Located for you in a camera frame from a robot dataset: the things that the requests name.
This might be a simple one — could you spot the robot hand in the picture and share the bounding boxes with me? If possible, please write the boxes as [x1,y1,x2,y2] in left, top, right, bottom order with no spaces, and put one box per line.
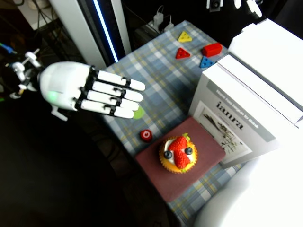
[37,61,146,122]
[206,0,263,18]

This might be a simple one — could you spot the dark maroon flat book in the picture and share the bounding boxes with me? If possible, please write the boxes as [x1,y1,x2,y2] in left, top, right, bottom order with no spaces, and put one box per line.
[135,116,226,203]

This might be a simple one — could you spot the plain white spine book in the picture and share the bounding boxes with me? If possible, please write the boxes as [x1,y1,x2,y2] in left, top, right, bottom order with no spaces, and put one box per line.
[188,61,300,169]

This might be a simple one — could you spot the large white box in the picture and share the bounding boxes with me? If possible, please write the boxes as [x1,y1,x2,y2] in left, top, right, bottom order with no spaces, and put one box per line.
[228,18,303,80]

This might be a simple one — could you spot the white column blue light strip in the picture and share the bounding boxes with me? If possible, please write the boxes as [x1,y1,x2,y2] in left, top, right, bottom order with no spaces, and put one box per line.
[48,0,133,70]

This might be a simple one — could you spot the red rectangular wooden block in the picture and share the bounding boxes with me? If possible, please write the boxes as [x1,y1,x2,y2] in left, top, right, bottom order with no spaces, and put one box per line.
[202,42,223,57]

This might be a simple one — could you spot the blue triangle block three holes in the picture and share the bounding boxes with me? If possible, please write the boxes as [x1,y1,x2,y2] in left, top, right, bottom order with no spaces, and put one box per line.
[199,56,216,69]

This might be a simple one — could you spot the yellow triangle block three holes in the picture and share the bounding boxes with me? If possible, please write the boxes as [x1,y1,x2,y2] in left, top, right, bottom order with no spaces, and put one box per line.
[178,31,193,43]

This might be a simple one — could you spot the light green round disc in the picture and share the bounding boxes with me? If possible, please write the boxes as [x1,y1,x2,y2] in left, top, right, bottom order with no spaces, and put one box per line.
[134,105,145,120]

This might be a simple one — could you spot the red triangle block three holes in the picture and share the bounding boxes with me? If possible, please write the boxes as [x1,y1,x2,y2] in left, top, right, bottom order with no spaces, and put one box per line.
[175,47,191,60]

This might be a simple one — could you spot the white power strip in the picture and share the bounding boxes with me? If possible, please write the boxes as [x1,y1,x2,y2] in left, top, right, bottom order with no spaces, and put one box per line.
[147,13,175,34]

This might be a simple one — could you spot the blue plaid tablecloth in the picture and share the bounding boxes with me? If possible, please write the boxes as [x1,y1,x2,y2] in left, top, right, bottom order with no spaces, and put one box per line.
[102,20,247,227]

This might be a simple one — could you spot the red round push button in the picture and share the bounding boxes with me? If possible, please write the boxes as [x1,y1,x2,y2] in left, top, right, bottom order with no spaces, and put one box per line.
[139,129,153,143]

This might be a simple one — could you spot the strawberry blueberry toy cupcake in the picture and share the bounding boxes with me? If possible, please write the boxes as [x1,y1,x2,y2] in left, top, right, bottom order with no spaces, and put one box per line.
[159,132,198,175]

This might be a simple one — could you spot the large white rounded shell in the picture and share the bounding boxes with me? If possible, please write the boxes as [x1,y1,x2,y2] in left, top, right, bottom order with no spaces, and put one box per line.
[193,132,303,227]

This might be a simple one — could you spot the blue cable connector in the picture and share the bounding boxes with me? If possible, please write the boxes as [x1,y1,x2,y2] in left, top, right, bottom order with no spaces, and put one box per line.
[0,43,18,55]

